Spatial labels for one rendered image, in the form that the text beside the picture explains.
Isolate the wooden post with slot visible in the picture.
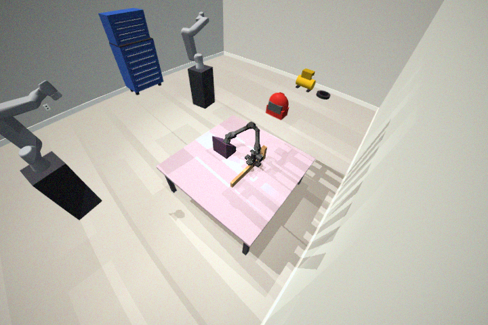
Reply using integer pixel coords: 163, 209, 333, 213
260, 145, 267, 160

